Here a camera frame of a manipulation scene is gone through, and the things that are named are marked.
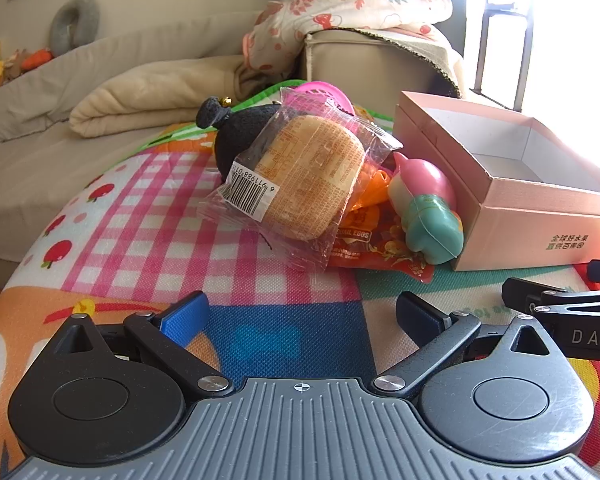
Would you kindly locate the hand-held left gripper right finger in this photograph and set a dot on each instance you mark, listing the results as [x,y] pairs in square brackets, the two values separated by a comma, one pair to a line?
[421,311]

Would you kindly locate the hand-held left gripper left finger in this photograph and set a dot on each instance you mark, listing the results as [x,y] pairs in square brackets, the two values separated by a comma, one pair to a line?
[184,314]

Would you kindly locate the pink cardboard box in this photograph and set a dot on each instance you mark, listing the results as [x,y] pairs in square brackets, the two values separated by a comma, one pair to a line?
[530,220]

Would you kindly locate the red snack packet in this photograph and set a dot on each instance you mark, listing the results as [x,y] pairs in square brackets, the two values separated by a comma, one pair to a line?
[375,247]

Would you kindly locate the pink and green squishy toy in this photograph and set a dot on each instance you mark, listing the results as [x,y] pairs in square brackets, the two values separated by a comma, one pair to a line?
[430,220]

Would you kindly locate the orange plastic toy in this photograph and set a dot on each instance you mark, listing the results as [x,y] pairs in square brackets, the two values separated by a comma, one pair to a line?
[375,185]

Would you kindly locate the packaged bread bun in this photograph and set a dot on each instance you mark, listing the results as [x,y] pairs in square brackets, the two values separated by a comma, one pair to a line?
[300,175]

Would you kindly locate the black plush toy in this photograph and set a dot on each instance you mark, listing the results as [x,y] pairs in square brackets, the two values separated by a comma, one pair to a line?
[240,130]

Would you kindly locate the colourful cartoon play mat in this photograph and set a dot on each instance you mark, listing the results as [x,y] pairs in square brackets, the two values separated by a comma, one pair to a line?
[145,220]

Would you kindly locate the beige sofa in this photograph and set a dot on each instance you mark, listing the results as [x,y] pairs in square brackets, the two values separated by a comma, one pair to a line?
[55,180]

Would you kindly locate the folded beige blanket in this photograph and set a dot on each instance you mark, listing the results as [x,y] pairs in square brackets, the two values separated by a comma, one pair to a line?
[145,95]

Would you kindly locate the pink toy strainer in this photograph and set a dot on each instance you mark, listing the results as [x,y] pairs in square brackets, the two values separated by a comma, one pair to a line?
[325,92]

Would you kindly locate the beige sofa armrest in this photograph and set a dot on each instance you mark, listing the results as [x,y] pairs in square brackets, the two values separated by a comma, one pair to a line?
[355,60]

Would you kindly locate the beige cloth with dark fringe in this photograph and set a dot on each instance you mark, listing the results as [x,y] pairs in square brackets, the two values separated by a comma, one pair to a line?
[430,42]

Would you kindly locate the orange carrot plush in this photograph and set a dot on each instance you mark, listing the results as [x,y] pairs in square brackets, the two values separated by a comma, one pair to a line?
[37,59]

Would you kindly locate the brown plush toy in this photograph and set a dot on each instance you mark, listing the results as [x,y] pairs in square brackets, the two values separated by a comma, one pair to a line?
[14,65]

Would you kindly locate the grey neck pillow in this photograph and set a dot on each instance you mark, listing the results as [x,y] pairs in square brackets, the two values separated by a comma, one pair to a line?
[60,30]

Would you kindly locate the floral white blanket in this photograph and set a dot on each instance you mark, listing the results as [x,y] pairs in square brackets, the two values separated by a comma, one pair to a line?
[360,0]

